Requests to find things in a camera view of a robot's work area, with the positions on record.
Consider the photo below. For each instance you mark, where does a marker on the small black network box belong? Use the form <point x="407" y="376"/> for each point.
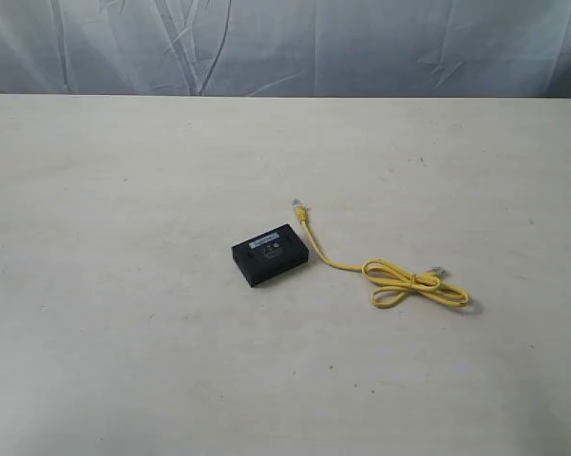
<point x="270" y="254"/>

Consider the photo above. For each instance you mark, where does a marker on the white backdrop curtain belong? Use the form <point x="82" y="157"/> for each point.
<point x="287" y="48"/>

